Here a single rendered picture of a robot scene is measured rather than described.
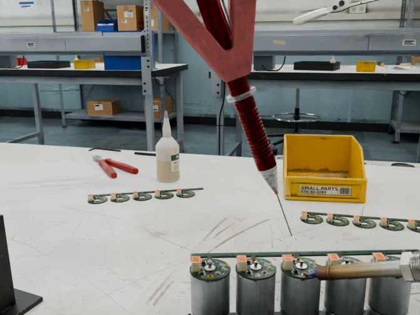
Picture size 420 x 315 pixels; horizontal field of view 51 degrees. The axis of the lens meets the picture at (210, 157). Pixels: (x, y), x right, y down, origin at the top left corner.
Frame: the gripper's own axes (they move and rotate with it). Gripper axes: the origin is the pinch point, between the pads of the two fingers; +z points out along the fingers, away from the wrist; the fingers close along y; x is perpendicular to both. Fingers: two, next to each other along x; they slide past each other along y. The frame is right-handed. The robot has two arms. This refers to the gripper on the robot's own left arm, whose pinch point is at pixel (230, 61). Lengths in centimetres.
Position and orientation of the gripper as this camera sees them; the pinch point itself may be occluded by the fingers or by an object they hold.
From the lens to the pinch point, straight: 22.9
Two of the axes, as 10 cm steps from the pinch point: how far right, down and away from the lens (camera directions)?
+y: -0.9, -2.6, 9.6
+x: -9.3, 3.6, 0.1
